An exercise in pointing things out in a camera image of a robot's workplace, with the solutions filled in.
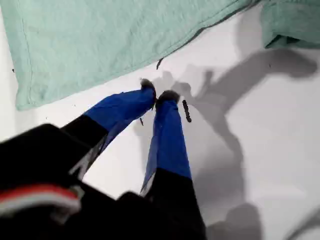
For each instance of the small black rubber scrap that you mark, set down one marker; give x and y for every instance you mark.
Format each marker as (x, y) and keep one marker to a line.
(186, 111)

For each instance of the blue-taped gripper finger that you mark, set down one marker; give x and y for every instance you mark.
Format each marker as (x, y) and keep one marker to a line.
(170, 150)
(120, 107)

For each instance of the pale green T-shirt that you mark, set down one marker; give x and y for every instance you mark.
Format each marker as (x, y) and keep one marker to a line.
(87, 45)

